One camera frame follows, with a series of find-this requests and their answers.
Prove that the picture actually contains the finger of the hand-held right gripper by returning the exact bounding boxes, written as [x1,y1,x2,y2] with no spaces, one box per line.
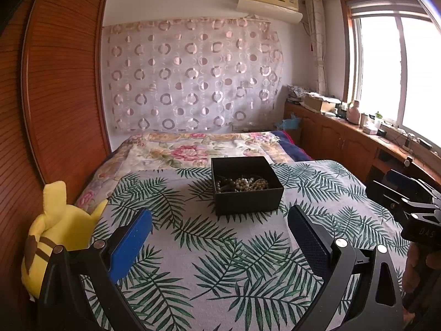
[365,180,414,223]
[385,170,441,201]

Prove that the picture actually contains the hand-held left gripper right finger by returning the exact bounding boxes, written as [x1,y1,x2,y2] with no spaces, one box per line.
[287,205,404,331]

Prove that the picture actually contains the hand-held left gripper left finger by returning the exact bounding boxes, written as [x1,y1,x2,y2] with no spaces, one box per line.
[36,209,153,331]

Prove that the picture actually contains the black cardboard box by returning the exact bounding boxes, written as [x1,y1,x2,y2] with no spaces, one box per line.
[210,156,285,216]

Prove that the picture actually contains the white pearl necklace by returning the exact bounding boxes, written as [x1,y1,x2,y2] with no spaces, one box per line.
[234,177,271,192]

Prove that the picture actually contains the brown beaded bracelet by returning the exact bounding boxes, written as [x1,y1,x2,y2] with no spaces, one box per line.
[215,177,238,194]

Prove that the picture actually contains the person's right hand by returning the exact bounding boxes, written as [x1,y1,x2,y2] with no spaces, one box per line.
[404,245,423,318]

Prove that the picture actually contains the wooden cabinet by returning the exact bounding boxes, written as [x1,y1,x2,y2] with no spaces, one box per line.
[283,102,441,201]

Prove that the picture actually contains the yellow plush toy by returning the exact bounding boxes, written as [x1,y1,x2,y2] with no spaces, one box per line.
[21,180,109,302]

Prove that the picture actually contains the green leaf print blanket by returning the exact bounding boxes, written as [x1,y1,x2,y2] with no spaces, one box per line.
[81,159,414,331]

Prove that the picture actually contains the pink container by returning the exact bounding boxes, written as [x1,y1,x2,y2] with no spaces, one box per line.
[346,101,362,125]

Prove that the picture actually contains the dark blue blanket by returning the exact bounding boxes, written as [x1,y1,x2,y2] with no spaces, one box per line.
[272,130,316,162]

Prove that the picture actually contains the floral blanket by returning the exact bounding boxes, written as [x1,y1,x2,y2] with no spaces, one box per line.
[74,132,297,207]

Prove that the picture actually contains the wooden framed window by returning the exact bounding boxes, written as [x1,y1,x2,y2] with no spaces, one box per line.
[339,0,441,149]

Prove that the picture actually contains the blue plastic bag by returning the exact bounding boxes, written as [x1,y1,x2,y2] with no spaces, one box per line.
[276,117,302,132]

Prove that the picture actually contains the patterned cloth pile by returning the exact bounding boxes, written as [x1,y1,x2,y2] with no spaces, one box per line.
[286,84,311,104]

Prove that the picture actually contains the checked window curtain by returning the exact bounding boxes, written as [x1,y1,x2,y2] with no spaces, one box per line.
[305,0,328,95]

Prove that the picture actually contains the sheer curtain with circles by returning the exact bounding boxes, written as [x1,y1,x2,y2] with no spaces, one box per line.
[102,17,285,135]

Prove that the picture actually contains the white air conditioner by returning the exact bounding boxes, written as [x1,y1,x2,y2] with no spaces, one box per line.
[237,0,304,25]

